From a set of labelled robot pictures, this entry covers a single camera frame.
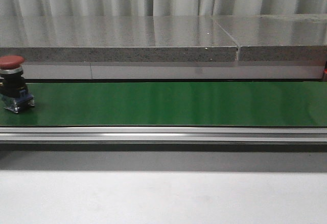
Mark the red mushroom push button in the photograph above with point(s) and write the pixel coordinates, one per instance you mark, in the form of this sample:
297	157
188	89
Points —
14	90

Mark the grey speckled countertop left slab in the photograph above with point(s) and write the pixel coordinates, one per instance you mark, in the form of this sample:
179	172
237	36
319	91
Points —
116	39

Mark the grey speckled countertop slab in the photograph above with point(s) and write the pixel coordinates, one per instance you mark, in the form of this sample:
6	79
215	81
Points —
116	39
299	38

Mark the green conveyor belt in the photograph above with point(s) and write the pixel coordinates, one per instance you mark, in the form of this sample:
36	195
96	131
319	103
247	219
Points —
171	116

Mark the grey speckled countertop right slab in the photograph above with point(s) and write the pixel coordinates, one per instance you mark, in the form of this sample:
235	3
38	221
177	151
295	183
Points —
299	38

